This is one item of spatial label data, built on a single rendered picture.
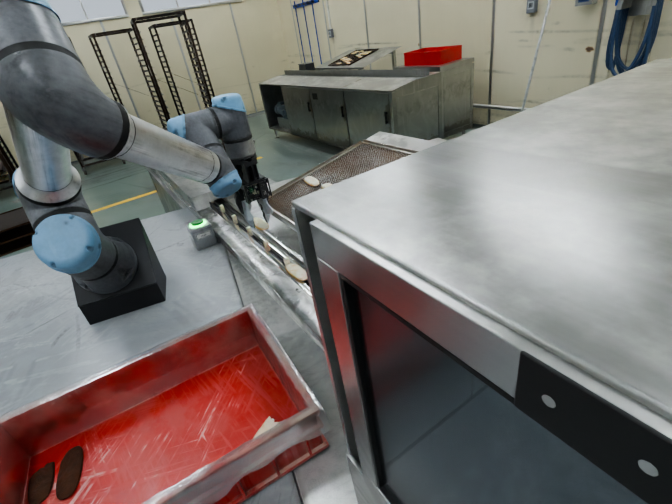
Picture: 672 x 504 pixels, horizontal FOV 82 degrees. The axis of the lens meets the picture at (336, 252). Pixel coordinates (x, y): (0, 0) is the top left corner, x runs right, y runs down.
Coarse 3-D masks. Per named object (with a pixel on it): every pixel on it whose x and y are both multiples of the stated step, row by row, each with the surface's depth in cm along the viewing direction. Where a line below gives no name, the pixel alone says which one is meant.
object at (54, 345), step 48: (0, 288) 128; (48, 288) 123; (192, 288) 110; (0, 336) 104; (48, 336) 101; (96, 336) 98; (144, 336) 95; (0, 384) 88; (48, 384) 85; (288, 480) 59
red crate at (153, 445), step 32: (256, 352) 83; (192, 384) 78; (224, 384) 77; (256, 384) 76; (128, 416) 74; (160, 416) 73; (192, 416) 71; (224, 416) 70; (256, 416) 69; (288, 416) 68; (64, 448) 70; (96, 448) 69; (128, 448) 68; (160, 448) 67; (192, 448) 66; (224, 448) 65; (288, 448) 57; (320, 448) 61; (96, 480) 63; (128, 480) 62; (160, 480) 62; (256, 480) 57
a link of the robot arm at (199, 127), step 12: (168, 120) 90; (180, 120) 89; (192, 120) 90; (204, 120) 91; (216, 120) 93; (180, 132) 89; (192, 132) 90; (204, 132) 90; (216, 132) 94; (204, 144) 89
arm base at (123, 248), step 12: (120, 240) 102; (120, 252) 97; (132, 252) 102; (120, 264) 96; (132, 264) 101; (108, 276) 95; (120, 276) 98; (132, 276) 102; (84, 288) 98; (96, 288) 97; (108, 288) 98; (120, 288) 101
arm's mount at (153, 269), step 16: (128, 224) 106; (128, 240) 105; (144, 240) 106; (144, 256) 104; (144, 272) 103; (160, 272) 112; (80, 288) 100; (128, 288) 102; (144, 288) 103; (160, 288) 105; (80, 304) 99; (96, 304) 100; (112, 304) 102; (128, 304) 103; (144, 304) 105; (96, 320) 102
